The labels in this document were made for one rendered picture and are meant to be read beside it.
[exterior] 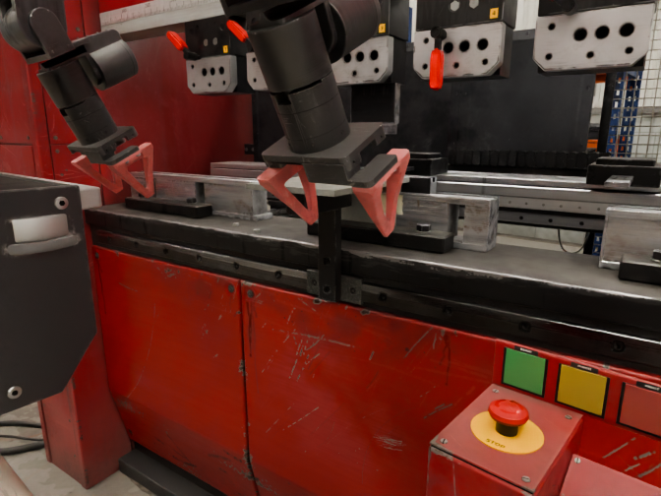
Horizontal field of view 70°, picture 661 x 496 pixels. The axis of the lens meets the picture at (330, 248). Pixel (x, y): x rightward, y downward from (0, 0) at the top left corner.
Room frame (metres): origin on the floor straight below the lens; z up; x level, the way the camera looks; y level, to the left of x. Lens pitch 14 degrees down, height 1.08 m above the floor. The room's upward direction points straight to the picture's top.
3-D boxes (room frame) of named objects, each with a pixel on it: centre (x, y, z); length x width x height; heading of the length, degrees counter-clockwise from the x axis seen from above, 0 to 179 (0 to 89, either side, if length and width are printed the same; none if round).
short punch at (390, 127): (0.99, -0.09, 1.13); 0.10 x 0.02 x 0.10; 56
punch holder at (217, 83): (1.22, 0.27, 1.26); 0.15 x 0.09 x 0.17; 56
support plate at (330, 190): (0.86, -0.01, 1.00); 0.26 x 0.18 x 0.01; 146
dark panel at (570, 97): (1.54, -0.18, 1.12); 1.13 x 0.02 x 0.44; 56
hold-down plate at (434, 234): (0.92, -0.09, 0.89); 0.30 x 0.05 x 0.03; 56
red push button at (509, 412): (0.44, -0.18, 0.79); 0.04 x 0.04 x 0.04
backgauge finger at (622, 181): (0.88, -0.54, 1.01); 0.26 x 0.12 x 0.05; 146
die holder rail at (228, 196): (1.29, 0.37, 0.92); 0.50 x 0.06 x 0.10; 56
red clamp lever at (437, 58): (0.85, -0.18, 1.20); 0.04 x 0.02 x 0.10; 146
